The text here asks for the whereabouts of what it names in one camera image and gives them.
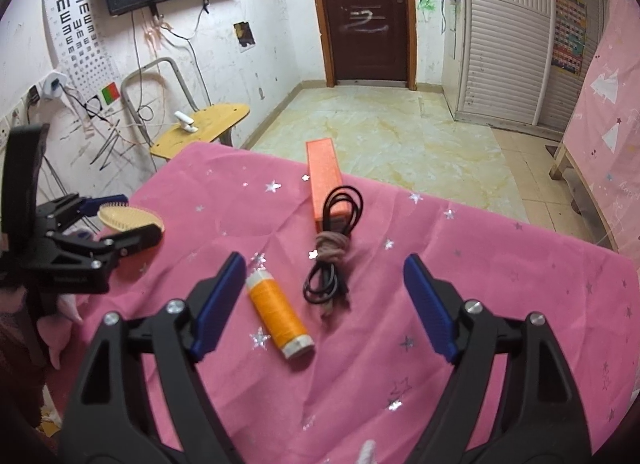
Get yellow hair brush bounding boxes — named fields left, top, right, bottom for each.
left=98, top=203, right=165, bottom=232

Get right hand white glove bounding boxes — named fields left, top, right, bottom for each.
left=356, top=439, right=376, bottom=464

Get orange thread spool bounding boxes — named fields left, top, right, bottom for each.
left=246, top=268, right=314, bottom=360

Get pink star tablecloth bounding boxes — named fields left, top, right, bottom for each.
left=47, top=143, right=639, bottom=463

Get eye chart poster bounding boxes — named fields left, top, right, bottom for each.
left=43, top=0, right=120, bottom=110

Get yellow wooden chair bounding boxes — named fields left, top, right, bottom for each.
left=119, top=57, right=250, bottom=161

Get pink bed curtain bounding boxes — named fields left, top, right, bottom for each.
left=563, top=0, right=639, bottom=260

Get orange rectangular box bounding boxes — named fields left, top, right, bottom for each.
left=306, top=138, right=343, bottom=229

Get white louvered wardrobe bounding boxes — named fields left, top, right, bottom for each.
left=442, top=0, right=608, bottom=140

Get dark brown door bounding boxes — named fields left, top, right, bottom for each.
left=314, top=0, right=418, bottom=90

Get black coiled cable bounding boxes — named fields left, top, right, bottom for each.
left=301, top=184, right=366, bottom=307

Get colourful wall poster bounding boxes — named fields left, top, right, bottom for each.
left=551, top=0, right=588, bottom=76

